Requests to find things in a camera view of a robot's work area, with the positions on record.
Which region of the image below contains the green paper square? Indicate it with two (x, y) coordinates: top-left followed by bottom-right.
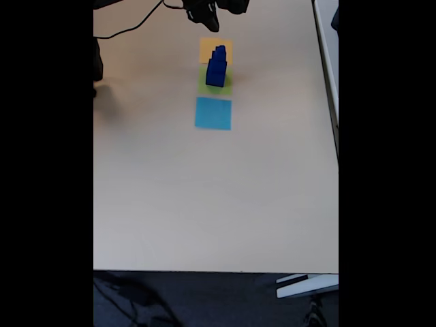
(197, 65), (234, 96)

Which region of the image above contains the white neighbouring table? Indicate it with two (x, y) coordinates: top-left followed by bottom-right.
(311, 0), (339, 161)

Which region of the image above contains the large blue cube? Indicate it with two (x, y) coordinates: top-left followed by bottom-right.
(205, 61), (228, 89)

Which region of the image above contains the medium blue cube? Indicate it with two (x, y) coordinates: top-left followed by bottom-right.
(208, 57), (229, 75)

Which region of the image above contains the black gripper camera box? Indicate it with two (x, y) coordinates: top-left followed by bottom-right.
(217, 0), (251, 15)

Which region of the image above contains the white table foot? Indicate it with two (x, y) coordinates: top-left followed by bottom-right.
(275, 274), (339, 300)

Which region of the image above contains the orange paper square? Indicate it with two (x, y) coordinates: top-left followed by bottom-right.
(198, 37), (234, 65)

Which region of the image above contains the light blue paper square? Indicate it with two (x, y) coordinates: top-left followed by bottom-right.
(193, 97), (232, 131)

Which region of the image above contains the black floor cable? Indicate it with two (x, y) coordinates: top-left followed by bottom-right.
(93, 272), (178, 327)

